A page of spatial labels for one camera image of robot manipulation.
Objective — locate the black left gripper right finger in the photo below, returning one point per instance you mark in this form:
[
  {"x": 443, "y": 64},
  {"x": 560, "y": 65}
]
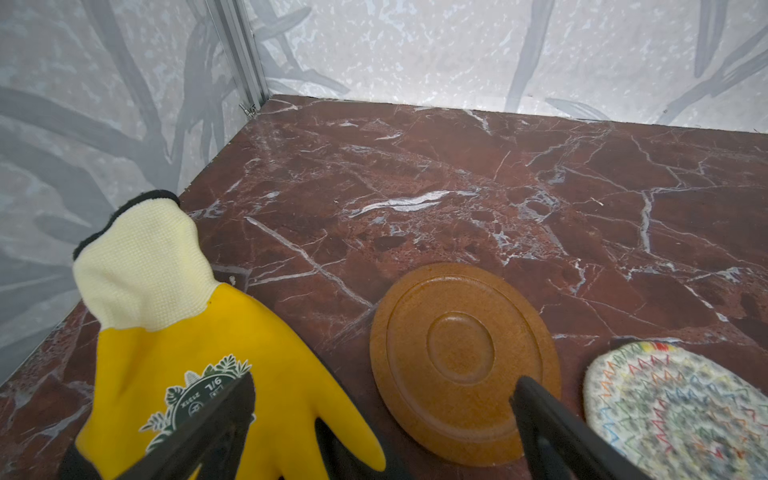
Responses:
[{"x": 558, "y": 445}]

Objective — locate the aluminium frame rail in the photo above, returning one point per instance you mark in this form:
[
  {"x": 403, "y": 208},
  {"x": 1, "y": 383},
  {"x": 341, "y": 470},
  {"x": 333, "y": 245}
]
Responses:
[{"x": 235, "y": 32}]

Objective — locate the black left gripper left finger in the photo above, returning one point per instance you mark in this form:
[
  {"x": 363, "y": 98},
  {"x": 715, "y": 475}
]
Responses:
[{"x": 209, "y": 445}]

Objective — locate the multicolour woven round coaster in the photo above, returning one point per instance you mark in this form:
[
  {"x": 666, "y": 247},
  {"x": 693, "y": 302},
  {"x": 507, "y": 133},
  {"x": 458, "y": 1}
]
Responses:
[{"x": 675, "y": 414}]

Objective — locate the yellow work glove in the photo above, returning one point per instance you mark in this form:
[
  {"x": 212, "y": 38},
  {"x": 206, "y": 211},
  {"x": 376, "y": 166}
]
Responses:
[{"x": 172, "y": 337}]

